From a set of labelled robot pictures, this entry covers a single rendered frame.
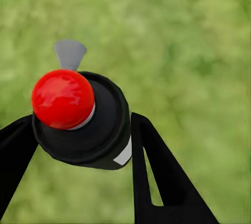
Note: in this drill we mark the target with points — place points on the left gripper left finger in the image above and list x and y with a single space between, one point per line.
17 145

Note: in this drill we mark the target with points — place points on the pesticide atomizer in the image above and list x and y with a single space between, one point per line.
81 119

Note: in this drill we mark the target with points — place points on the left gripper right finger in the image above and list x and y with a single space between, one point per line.
182 202

